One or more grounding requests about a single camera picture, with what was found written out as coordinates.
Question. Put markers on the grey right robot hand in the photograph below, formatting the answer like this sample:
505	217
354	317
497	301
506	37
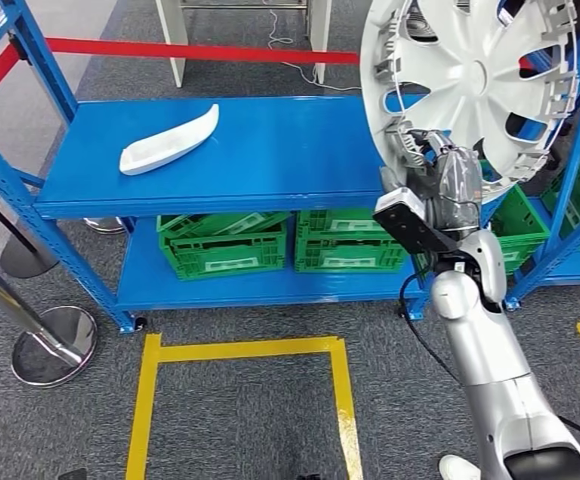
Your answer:
457	192

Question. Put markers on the silver plastic hubcap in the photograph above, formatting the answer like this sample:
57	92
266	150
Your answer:
470	79

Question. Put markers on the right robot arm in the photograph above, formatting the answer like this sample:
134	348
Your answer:
490	358

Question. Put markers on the blue steel shelf rack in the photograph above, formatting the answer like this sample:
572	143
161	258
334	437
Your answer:
270	152
570	159

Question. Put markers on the white curved plastic part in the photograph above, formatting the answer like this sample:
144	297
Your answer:
170	142

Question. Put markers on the transparent plastic wrap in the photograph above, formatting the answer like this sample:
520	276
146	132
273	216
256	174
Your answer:
460	185

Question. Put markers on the person's white shoe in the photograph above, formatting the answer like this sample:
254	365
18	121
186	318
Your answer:
457	469

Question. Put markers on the white desk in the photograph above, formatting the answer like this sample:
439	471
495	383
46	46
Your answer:
172	40

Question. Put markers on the chrome stanchion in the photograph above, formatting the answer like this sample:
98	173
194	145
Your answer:
54	344

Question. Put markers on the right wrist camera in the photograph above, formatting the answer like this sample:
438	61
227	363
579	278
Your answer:
400	202

